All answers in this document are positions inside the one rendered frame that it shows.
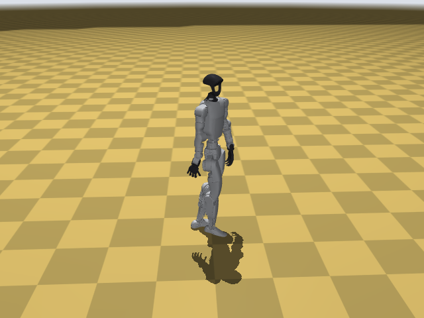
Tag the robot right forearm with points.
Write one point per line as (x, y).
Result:
(198, 149)

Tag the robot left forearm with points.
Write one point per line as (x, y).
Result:
(228, 136)

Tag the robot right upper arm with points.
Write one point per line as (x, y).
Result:
(200, 114)

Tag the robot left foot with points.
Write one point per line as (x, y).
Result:
(195, 224)

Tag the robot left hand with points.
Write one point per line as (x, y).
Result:
(230, 155)

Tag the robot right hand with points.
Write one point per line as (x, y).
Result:
(194, 169)

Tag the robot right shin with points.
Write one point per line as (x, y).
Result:
(211, 209)

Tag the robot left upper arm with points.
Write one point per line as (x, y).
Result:
(227, 122)

